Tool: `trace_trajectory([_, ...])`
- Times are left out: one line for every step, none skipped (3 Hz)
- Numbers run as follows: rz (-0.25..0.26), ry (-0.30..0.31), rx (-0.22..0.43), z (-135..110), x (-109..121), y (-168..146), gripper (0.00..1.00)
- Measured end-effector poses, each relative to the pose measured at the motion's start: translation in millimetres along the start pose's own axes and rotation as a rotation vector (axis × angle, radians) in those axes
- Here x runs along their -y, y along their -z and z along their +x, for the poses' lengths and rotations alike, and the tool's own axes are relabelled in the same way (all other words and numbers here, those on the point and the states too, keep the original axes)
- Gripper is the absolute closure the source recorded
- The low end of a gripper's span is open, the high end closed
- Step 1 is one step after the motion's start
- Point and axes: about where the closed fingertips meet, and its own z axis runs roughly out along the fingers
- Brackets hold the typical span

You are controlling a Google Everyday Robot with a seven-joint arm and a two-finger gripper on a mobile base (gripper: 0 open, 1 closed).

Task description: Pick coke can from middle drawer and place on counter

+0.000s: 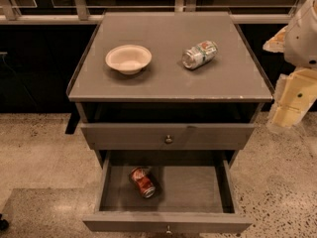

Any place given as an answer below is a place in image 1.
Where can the grey closed top drawer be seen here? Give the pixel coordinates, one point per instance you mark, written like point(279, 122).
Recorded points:
point(150, 136)

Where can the red coke can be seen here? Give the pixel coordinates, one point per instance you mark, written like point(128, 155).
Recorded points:
point(139, 177)

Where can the green and silver soda can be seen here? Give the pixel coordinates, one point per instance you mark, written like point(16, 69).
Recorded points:
point(199, 54)

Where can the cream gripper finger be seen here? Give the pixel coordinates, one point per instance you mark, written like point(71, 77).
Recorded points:
point(294, 95)
point(276, 43)

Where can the metal window railing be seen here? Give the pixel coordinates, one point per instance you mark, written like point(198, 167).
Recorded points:
point(91, 11)

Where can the brass middle drawer knob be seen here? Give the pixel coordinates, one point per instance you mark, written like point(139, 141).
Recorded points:
point(168, 231)

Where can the white paper bowl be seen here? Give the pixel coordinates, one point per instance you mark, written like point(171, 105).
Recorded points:
point(128, 59)

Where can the brass drawer knob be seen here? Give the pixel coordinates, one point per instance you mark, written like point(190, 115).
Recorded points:
point(168, 139)
point(168, 231)

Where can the grey open middle drawer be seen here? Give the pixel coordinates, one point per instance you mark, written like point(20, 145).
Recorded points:
point(193, 194)

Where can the brass top drawer knob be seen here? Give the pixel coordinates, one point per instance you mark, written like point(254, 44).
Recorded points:
point(168, 139)

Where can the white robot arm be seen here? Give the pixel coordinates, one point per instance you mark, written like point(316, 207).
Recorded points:
point(301, 38)

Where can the black caster wheel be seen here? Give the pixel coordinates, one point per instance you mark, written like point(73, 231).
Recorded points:
point(4, 224)

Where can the grey wooden drawer cabinet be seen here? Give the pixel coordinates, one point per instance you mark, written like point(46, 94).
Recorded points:
point(231, 88)

